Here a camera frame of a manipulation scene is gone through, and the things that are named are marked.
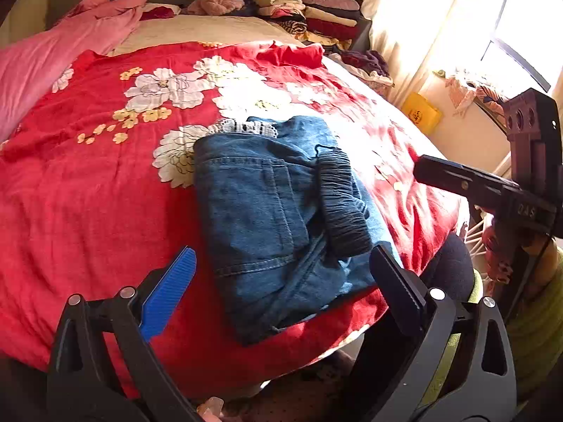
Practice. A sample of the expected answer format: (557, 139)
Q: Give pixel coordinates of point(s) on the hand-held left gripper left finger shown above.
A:
(169, 290)

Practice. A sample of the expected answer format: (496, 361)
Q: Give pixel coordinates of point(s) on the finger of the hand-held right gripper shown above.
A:
(462, 180)

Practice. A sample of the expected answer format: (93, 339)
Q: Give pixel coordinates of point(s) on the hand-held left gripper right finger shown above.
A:
(398, 290)

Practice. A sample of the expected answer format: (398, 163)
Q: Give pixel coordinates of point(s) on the blue denim pants lace trim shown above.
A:
(255, 211)

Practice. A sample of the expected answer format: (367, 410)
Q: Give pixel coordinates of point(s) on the dark navy cloth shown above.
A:
(448, 263)

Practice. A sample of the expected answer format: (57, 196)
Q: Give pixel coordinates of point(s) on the yellow bag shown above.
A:
(420, 114)

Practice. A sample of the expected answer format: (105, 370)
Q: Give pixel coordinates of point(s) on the floral cloth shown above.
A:
(473, 92)

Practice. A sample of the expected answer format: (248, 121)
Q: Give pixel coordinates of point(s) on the red floral blanket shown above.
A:
(88, 206)

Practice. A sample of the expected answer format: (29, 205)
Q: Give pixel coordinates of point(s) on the window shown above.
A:
(523, 17)

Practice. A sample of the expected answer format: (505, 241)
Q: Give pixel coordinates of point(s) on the floral laundry basket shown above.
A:
(380, 83)

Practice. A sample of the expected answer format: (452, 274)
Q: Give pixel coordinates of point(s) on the yellow-green garment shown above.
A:
(539, 343)

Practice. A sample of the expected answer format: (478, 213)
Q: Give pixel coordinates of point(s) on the purple clothes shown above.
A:
(365, 61)

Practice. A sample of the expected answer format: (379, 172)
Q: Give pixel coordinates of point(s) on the cream curtain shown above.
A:
(418, 30)

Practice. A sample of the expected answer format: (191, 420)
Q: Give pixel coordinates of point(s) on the pile of folded clothes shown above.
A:
(325, 17)

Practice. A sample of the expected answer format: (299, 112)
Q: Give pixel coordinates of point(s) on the pink quilt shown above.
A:
(44, 57)

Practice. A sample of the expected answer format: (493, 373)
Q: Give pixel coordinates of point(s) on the dark red cloth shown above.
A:
(158, 12)

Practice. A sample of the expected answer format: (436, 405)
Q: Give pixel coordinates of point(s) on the pink fluffy cloth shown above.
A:
(215, 2)

